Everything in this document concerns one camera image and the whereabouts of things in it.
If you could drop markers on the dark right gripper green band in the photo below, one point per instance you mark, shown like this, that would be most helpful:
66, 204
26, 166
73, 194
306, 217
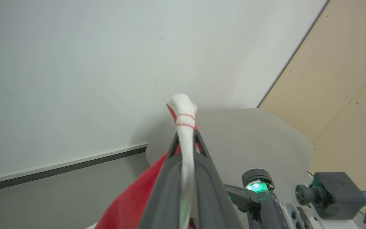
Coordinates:
265, 203

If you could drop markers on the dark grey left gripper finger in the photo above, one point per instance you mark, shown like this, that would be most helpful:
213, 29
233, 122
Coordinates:
164, 197

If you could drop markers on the red and white garment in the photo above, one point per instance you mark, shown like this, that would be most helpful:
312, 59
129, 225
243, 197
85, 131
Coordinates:
185, 133

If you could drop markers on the grey fabric sofa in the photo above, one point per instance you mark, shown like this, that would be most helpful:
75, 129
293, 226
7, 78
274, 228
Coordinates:
249, 143

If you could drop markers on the white and black wall trim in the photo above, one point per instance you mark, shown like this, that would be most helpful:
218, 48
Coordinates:
59, 167

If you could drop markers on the dark grey wrist camera box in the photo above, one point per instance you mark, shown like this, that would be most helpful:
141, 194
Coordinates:
335, 195

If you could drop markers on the beige wooden wall panel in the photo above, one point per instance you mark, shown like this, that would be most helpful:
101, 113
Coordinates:
348, 79

